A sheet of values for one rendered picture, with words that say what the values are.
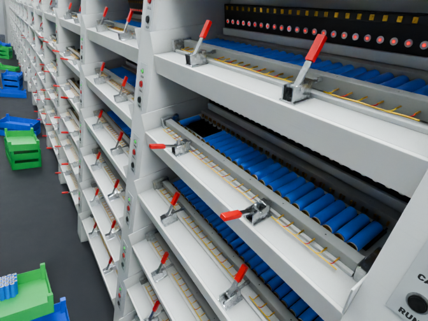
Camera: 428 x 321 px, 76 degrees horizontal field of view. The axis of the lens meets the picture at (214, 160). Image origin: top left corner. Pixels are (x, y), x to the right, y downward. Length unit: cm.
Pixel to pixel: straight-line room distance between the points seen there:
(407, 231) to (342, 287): 13
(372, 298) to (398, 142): 17
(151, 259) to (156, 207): 20
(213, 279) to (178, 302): 22
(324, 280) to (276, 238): 9
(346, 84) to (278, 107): 9
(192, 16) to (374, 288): 67
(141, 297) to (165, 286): 24
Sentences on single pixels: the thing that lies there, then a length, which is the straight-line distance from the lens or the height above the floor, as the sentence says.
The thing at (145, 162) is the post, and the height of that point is 87.
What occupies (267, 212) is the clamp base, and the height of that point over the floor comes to 99.
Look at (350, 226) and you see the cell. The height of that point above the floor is 102.
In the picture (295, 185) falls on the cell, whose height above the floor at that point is 102.
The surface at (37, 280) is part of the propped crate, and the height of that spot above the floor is 1.
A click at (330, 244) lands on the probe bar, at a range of 43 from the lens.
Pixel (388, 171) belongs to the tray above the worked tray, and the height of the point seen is 114.
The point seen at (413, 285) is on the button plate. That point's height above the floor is 105.
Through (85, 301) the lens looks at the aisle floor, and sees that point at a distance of 157.
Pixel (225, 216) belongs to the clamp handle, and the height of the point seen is 100.
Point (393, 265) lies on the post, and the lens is 35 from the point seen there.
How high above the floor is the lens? 122
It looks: 23 degrees down
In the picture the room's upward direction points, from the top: 13 degrees clockwise
